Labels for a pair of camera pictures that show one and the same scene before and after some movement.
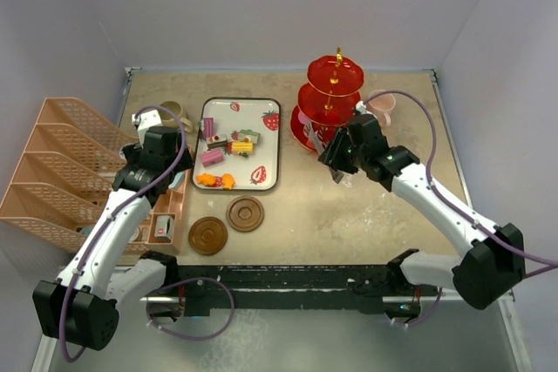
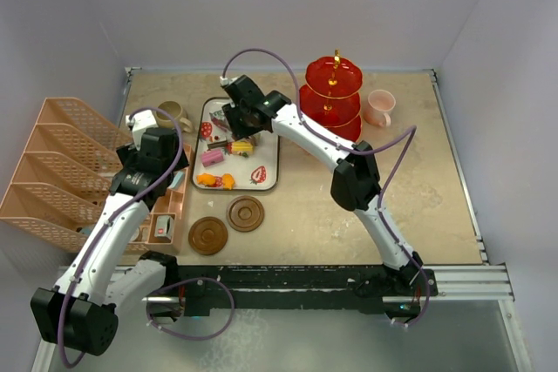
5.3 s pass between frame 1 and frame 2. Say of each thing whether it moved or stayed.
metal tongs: moved
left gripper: stayed
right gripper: moved
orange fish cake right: stayed
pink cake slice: stayed
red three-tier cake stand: stayed
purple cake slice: moved
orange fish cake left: stayed
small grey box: stayed
